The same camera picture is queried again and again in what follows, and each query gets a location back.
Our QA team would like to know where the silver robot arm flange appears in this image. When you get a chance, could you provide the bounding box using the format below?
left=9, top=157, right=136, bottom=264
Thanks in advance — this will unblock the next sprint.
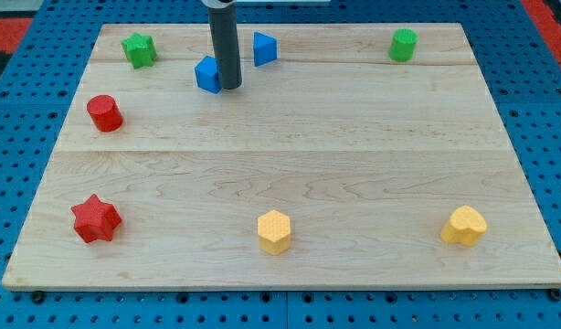
left=201, top=0, right=236, bottom=9

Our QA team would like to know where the blue cube block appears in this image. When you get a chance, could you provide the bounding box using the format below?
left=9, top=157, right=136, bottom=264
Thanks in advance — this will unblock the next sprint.
left=195, top=56, right=222, bottom=94

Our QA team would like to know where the green star block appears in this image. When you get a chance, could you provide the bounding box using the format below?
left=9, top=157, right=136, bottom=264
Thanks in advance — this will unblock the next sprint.
left=121, top=32, right=157, bottom=69

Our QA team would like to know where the red star block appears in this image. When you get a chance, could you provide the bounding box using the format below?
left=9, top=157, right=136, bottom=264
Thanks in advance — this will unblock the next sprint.
left=70, top=194, right=122, bottom=243

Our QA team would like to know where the yellow hexagon block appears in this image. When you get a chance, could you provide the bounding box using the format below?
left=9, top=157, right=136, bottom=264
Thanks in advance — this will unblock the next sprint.
left=257, top=210, right=291, bottom=255

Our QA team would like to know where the light wooden board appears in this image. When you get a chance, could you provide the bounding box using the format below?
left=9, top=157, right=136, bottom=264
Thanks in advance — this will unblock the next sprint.
left=2, top=23, right=561, bottom=292

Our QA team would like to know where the blue triangle block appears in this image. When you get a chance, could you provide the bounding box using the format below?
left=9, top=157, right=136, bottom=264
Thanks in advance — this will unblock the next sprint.
left=253, top=32, right=278, bottom=67

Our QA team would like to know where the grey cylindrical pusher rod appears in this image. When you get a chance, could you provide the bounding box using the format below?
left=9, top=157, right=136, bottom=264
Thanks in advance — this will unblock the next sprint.
left=207, top=4, right=242, bottom=90

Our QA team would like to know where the green cylinder block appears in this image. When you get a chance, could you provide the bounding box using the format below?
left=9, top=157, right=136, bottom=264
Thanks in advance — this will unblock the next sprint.
left=388, top=28, right=418, bottom=62

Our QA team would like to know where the red cylinder block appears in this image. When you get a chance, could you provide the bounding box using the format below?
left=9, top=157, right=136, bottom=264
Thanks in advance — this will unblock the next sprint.
left=87, top=94, right=123, bottom=133

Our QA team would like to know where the yellow heart block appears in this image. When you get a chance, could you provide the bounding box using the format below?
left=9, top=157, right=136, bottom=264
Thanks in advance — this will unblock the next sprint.
left=439, top=206, right=488, bottom=247

